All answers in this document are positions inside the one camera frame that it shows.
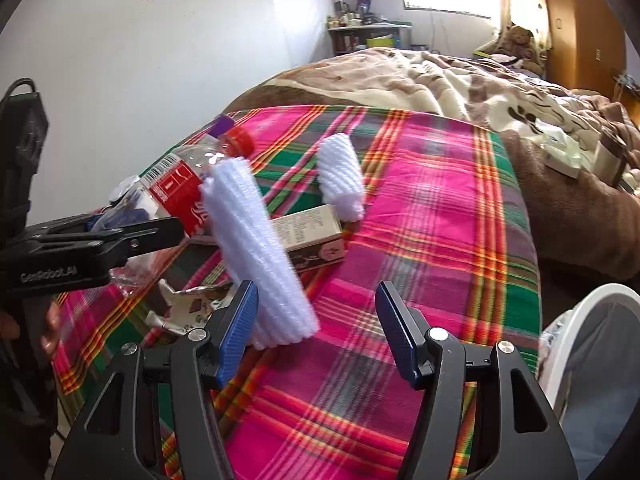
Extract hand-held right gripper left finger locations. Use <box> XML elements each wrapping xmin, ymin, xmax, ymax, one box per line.
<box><xmin>52</xmin><ymin>280</ymin><xmax>261</xmax><ymax>480</ymax></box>

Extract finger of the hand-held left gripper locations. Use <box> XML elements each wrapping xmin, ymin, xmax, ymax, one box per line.
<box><xmin>46</xmin><ymin>215</ymin><xmax>188</xmax><ymax>260</ymax></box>

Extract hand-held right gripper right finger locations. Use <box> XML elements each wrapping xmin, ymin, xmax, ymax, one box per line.
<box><xmin>375</xmin><ymin>280</ymin><xmax>581</xmax><ymax>480</ymax></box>

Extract small blue label clear bottle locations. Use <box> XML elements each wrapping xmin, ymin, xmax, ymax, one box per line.
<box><xmin>102</xmin><ymin>174</ymin><xmax>157</xmax><ymax>233</ymax></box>

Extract red label plastic bottle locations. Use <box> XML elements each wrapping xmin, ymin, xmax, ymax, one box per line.
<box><xmin>137</xmin><ymin>125</ymin><xmax>256</xmax><ymax>238</ymax></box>

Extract foil wrapper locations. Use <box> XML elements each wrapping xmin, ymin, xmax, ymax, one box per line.
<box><xmin>145</xmin><ymin>280</ymin><xmax>236</xmax><ymax>338</ymax></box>

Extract long white foam net sleeve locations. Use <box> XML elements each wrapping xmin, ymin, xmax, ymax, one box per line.
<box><xmin>199</xmin><ymin>157</ymin><xmax>321</xmax><ymax>351</ymax></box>

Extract beige patterned cardboard box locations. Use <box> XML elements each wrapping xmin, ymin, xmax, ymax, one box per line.
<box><xmin>270</xmin><ymin>204</ymin><xmax>346</xmax><ymax>273</ymax></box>

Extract white towel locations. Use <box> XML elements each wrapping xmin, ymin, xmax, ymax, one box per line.
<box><xmin>316</xmin><ymin>131</ymin><xmax>366</xmax><ymax>222</ymax></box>

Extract white plastic waste bin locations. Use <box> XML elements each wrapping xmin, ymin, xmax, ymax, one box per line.
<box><xmin>537</xmin><ymin>282</ymin><xmax>640</xmax><ymax>480</ymax></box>

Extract person's left hand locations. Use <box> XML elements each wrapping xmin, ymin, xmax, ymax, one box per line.
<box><xmin>39</xmin><ymin>300</ymin><xmax>64</xmax><ymax>358</ymax></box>

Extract clear plastic wrapper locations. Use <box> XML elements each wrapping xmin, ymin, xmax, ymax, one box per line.
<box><xmin>107</xmin><ymin>252</ymin><xmax>162</xmax><ymax>297</ymax></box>

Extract pink green plaid blanket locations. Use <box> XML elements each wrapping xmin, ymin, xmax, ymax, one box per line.
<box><xmin>50</xmin><ymin>104</ymin><xmax>543</xmax><ymax>480</ymax></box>

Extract purple cardboard box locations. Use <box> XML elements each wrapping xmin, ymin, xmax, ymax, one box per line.
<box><xmin>207</xmin><ymin>114</ymin><xmax>237</xmax><ymax>142</ymax></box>

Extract white tissue pack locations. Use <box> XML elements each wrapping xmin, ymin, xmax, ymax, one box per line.
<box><xmin>540</xmin><ymin>130</ymin><xmax>587</xmax><ymax>179</ymax></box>

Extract brown cream floral blanket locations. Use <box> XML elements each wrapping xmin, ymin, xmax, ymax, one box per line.
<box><xmin>222</xmin><ymin>47</ymin><xmax>640</xmax><ymax>281</ymax></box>

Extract cluttered shelf desk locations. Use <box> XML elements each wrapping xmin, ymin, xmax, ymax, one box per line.
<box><xmin>327</xmin><ymin>21</ymin><xmax>414</xmax><ymax>57</ymax></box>

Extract brown teddy bear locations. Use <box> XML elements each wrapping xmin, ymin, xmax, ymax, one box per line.
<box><xmin>500</xmin><ymin>24</ymin><xmax>546</xmax><ymax>77</ymax></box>

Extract wooden wardrobe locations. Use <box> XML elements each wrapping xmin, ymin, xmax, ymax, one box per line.
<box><xmin>537</xmin><ymin>0</ymin><xmax>628</xmax><ymax>103</ymax></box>

